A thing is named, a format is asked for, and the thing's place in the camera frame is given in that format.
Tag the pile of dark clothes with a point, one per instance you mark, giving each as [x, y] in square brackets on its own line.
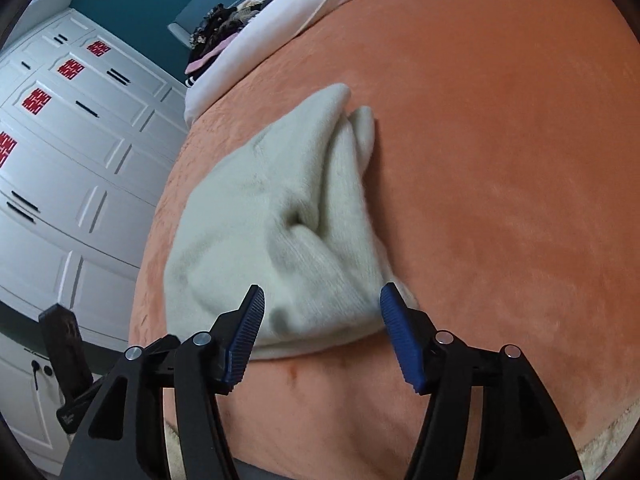
[220, 35]

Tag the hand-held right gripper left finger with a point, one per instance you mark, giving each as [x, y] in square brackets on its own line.
[245, 340]

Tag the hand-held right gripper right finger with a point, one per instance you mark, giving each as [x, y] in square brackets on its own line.
[400, 340]

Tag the white panelled wardrobe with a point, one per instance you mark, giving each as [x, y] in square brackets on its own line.
[75, 200]

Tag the red paper wardrobe decal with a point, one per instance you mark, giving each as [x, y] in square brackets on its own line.
[70, 69]
[36, 100]
[7, 150]
[98, 48]

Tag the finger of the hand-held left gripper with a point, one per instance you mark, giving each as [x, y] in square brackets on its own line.
[62, 350]

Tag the orange plush blanket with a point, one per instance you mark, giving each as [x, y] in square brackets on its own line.
[500, 185]

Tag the teal padded headboard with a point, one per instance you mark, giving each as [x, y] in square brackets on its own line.
[210, 5]

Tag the grey padded bed frame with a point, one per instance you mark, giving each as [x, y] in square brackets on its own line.
[320, 471]

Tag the white duvet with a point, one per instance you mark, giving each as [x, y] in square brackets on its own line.
[260, 45]

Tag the cream knit cardigan red buttons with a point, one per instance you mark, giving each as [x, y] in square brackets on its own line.
[280, 220]

